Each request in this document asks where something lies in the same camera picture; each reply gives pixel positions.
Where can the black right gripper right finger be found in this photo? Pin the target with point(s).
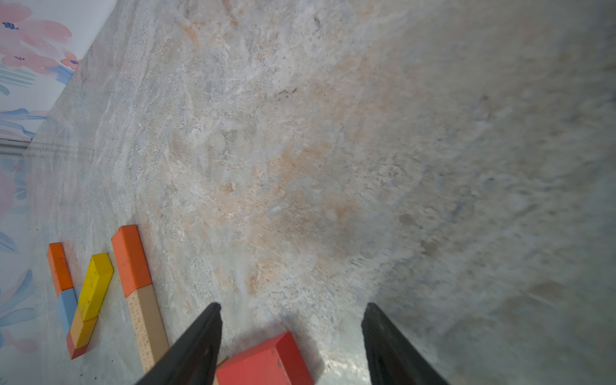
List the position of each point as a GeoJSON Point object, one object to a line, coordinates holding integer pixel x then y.
{"type": "Point", "coordinates": [391, 358]}

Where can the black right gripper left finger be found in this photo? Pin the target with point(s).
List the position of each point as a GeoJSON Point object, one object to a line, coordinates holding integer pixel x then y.
{"type": "Point", "coordinates": [193, 358]}

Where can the long natural wood block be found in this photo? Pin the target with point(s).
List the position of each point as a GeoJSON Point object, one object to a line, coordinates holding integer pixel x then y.
{"type": "Point", "coordinates": [148, 326]}

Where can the red rectangular block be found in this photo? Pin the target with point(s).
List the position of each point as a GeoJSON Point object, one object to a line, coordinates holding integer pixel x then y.
{"type": "Point", "coordinates": [276, 361]}

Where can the short yellow block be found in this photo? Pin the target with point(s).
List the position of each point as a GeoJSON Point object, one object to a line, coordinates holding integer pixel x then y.
{"type": "Point", "coordinates": [82, 329]}

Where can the orange rectangular block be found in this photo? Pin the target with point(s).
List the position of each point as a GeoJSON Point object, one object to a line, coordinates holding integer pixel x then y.
{"type": "Point", "coordinates": [130, 259]}

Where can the small red block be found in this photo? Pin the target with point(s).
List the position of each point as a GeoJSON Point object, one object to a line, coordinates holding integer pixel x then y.
{"type": "Point", "coordinates": [75, 352]}

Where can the long yellow block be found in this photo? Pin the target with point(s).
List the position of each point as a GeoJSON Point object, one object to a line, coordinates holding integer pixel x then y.
{"type": "Point", "coordinates": [96, 283]}

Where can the light blue block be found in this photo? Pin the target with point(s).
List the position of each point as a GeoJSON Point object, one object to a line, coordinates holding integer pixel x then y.
{"type": "Point", "coordinates": [67, 305]}

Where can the small orange block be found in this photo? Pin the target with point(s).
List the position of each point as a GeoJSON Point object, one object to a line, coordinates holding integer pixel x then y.
{"type": "Point", "coordinates": [60, 272]}

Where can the aluminium corner post left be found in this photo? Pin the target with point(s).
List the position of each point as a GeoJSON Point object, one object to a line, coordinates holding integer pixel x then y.
{"type": "Point", "coordinates": [12, 148]}

